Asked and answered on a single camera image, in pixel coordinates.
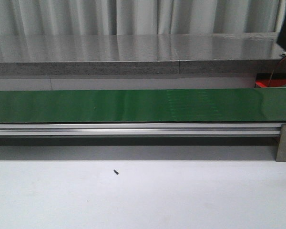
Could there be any grey stone counter ledge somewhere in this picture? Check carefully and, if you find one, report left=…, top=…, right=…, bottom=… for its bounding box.
left=0, top=32, right=286, bottom=75

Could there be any red plastic tray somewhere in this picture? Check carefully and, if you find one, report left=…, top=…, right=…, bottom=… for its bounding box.
left=255, top=73, right=286, bottom=88

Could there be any green conveyor belt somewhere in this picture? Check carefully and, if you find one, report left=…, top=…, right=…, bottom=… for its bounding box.
left=0, top=88, right=286, bottom=123

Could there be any grey curtain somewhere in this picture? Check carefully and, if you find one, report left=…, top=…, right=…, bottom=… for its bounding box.
left=0, top=0, right=286, bottom=36

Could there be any red and black wire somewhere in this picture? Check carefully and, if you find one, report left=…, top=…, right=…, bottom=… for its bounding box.
left=266, top=56, right=286, bottom=88

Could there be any aluminium conveyor side rail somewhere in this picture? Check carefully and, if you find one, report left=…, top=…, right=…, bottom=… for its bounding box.
left=0, top=123, right=282, bottom=136

